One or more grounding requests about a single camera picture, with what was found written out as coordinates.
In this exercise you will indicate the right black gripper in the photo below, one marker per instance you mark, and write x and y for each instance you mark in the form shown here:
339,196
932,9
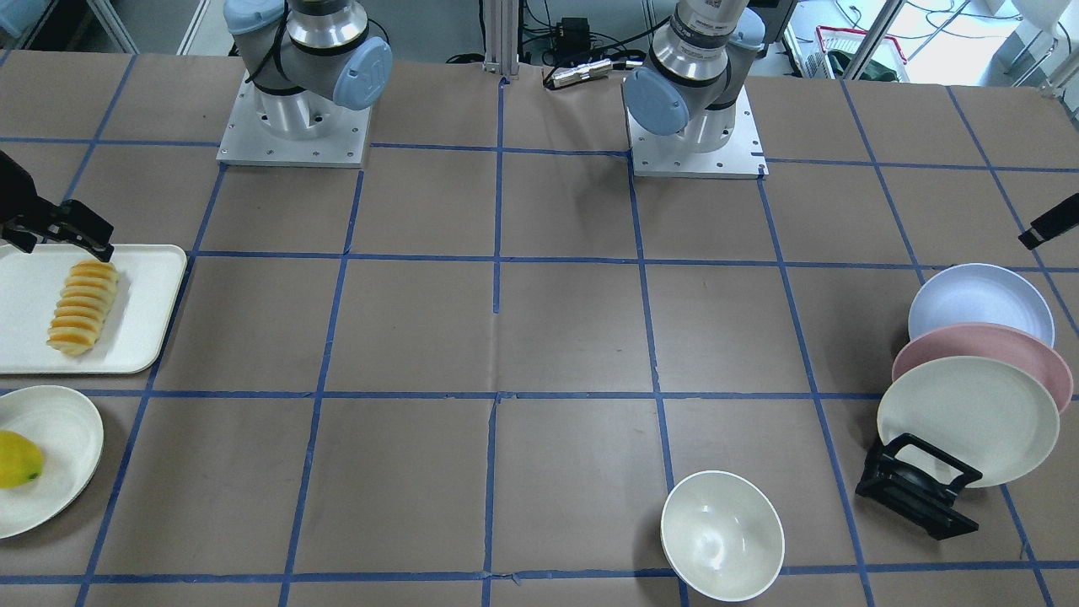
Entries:
18,199

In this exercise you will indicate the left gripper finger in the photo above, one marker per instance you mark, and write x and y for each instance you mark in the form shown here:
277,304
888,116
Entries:
1050,225

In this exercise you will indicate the yellow ridged bread loaf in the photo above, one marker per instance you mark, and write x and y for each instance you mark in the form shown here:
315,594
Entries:
85,301

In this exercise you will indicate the blue plate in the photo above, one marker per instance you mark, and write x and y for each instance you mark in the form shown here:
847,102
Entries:
980,293

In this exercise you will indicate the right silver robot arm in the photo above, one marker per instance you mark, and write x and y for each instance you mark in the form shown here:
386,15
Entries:
314,70

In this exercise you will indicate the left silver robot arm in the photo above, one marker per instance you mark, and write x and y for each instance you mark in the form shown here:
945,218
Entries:
859,166

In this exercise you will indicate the pink plate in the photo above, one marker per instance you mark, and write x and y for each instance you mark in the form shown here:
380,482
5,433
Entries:
997,342

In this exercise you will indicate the cream plate under lemon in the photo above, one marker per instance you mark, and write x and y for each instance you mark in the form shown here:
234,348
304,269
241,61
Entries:
67,427

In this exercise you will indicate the cream plate in rack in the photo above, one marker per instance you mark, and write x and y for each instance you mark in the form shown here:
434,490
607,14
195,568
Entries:
995,418

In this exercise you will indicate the yellow lemon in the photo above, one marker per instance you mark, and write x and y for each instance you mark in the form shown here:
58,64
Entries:
22,461

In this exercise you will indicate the black dish rack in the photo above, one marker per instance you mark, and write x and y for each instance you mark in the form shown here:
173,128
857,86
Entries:
914,494

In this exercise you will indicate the cream bowl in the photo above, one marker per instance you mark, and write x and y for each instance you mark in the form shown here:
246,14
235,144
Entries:
722,536

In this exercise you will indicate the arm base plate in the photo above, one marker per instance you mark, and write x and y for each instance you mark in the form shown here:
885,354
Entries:
716,144
302,130

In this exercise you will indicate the red wire basket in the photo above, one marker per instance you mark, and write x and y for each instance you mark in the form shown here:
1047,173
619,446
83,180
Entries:
835,49

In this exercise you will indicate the aluminium frame post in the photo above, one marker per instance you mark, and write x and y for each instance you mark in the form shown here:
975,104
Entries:
501,21

